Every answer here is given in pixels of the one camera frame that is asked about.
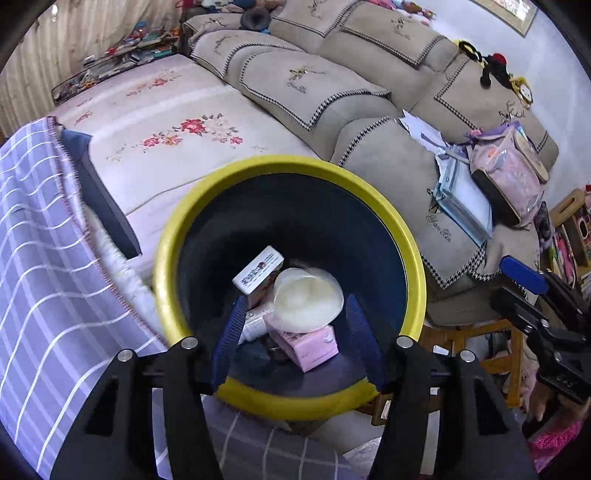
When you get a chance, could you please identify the black yellow plush toy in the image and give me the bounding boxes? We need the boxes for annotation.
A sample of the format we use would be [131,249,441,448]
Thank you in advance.
[455,39,509,88]

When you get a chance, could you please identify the pink patterned cloth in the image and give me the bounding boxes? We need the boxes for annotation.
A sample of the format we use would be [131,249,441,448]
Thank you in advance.
[526,415,585,472]

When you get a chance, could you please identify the pile of plush toys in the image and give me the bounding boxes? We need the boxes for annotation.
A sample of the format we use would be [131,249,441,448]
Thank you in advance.
[365,0,437,19]

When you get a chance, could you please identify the wooden toy shelf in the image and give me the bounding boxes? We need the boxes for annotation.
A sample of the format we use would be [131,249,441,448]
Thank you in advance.
[549,187,591,296]

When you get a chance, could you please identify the white printed long carton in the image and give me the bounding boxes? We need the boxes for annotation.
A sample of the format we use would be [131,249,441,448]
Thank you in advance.
[232,246,286,309]

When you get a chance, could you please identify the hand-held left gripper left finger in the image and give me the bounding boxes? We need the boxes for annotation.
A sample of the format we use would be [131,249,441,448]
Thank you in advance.
[48,295,250,480]

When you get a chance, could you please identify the loose white papers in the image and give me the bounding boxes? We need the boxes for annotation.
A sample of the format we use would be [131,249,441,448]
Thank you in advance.
[399,109,455,158]

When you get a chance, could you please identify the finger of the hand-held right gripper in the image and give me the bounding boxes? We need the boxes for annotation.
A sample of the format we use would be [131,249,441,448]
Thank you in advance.
[488,287,555,337]
[500,255,591,324]

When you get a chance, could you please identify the pink clear backpack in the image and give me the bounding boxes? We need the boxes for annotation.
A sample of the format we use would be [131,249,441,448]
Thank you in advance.
[468,122,550,228]

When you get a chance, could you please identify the beige embroidered curtain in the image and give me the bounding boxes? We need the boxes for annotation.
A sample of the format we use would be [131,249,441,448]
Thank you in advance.
[0,9,153,134]

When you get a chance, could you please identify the cluttered glass table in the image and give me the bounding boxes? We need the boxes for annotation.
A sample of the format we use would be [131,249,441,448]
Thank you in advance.
[51,28,181,104]

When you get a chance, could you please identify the dark blue mat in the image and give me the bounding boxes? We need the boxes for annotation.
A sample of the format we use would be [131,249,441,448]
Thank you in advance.
[61,129,142,259]

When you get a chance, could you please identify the pink white drink carton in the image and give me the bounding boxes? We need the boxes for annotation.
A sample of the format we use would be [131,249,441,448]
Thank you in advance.
[269,324,339,373]

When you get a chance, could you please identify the wooden stool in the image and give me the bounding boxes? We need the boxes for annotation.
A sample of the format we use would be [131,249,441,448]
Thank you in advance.
[369,318,527,425]

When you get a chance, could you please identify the beige sofa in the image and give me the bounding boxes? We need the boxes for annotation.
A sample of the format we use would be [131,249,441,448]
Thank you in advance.
[178,0,559,324]

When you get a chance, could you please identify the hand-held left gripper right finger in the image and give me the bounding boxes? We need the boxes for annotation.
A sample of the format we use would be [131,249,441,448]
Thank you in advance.
[345,293,539,480]

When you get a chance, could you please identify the dark neck pillow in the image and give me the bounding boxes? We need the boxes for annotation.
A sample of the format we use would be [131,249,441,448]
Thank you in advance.
[241,8,271,29]

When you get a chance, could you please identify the blue checkered tablecloth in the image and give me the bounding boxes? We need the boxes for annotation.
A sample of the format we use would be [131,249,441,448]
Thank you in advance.
[0,116,361,480]

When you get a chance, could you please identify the framed wall picture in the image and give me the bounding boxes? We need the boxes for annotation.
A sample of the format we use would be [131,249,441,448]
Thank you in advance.
[471,0,539,37]

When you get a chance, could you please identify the white round lid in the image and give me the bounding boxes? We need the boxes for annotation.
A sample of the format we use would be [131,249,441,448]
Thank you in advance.
[272,267,345,331]

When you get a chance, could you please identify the yellow rimmed dark bin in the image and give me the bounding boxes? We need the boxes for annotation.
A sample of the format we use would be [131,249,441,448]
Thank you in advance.
[152,155,426,421]

